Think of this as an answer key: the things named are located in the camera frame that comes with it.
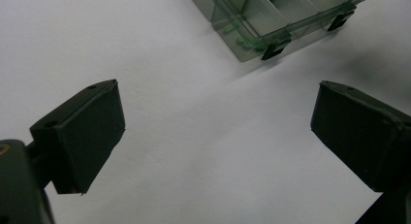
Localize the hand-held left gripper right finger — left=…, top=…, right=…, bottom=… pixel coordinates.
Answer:
left=310, top=80, right=411, bottom=193

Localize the clear plastic compartment box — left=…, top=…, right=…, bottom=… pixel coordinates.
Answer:
left=185, top=0, right=371, bottom=63

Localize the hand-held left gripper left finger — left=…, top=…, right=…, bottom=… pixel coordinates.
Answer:
left=27, top=79, right=126, bottom=195

